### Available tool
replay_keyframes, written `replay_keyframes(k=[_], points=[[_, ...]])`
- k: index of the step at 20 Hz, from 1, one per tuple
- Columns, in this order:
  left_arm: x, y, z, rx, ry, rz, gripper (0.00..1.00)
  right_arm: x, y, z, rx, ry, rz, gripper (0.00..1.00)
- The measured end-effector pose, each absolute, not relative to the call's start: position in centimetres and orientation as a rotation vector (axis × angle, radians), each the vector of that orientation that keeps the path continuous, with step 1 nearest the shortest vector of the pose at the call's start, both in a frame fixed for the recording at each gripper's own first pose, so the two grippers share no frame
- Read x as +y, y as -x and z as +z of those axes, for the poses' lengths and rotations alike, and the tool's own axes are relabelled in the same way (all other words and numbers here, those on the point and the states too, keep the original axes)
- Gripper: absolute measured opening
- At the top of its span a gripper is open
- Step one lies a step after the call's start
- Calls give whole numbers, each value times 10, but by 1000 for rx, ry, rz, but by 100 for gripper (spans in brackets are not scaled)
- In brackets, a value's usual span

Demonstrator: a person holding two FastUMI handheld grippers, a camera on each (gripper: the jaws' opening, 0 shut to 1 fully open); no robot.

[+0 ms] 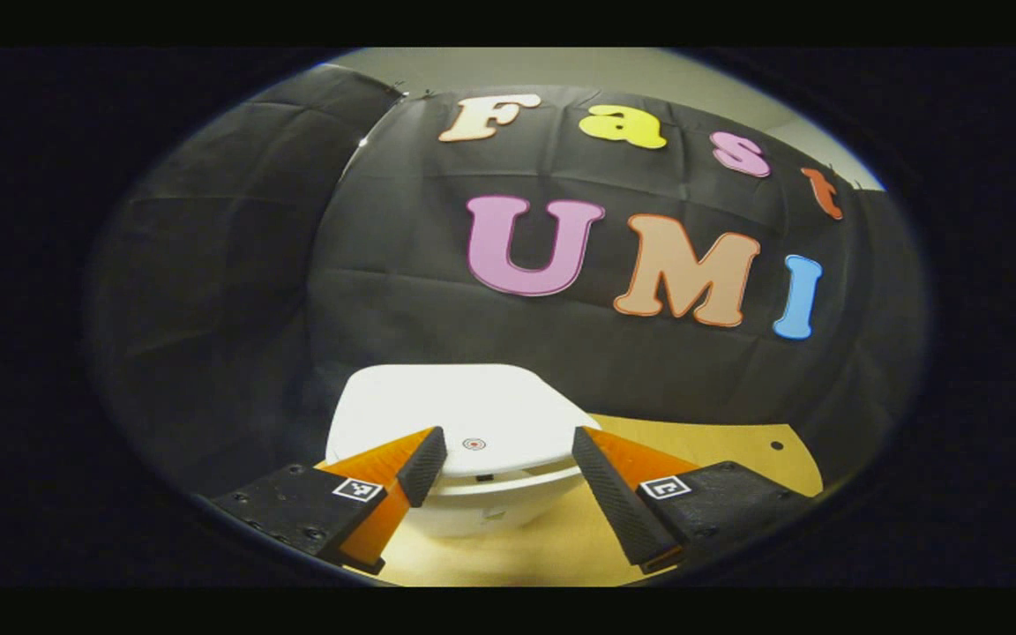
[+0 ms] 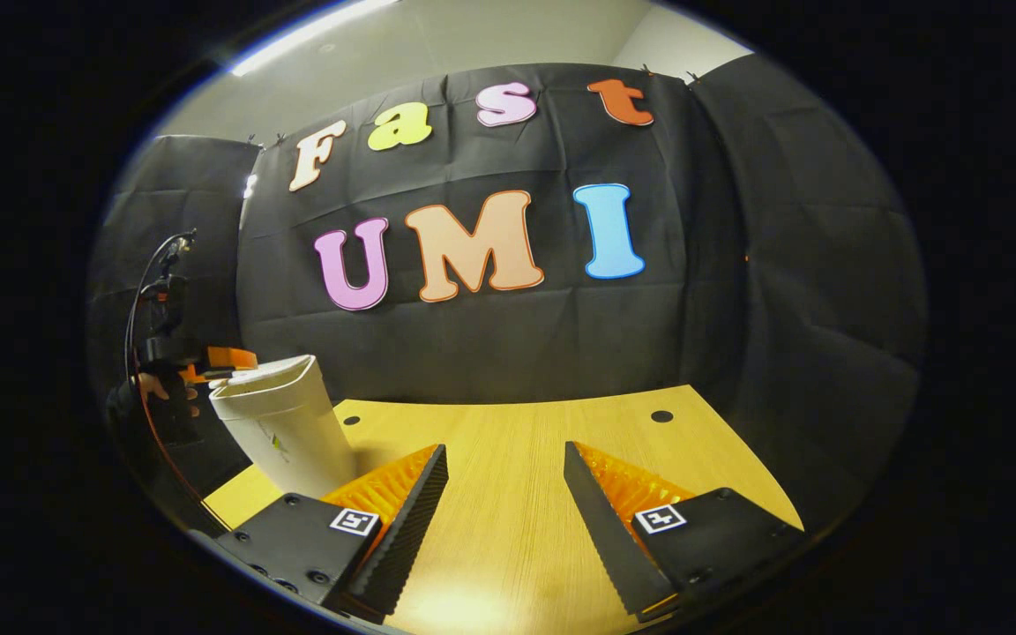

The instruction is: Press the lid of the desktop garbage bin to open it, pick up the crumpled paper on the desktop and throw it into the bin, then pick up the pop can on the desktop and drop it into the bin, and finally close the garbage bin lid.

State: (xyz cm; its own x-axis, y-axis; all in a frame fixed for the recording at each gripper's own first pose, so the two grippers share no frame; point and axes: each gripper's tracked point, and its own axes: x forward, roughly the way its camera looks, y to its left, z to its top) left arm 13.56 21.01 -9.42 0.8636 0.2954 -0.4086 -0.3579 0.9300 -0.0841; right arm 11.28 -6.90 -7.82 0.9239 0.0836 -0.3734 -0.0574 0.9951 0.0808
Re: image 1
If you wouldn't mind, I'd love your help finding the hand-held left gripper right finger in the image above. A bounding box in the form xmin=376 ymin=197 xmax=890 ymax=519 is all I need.
xmin=571 ymin=426 xmax=818 ymax=577

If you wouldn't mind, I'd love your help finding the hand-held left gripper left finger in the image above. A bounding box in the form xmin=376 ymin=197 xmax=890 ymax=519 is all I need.
xmin=208 ymin=426 xmax=449 ymax=577

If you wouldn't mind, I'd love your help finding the white desktop garbage bin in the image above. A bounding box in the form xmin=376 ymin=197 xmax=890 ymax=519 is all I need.
xmin=325 ymin=363 xmax=602 ymax=540

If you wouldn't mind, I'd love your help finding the black backdrop cloth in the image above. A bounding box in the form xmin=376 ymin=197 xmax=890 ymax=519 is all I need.
xmin=85 ymin=63 xmax=930 ymax=497

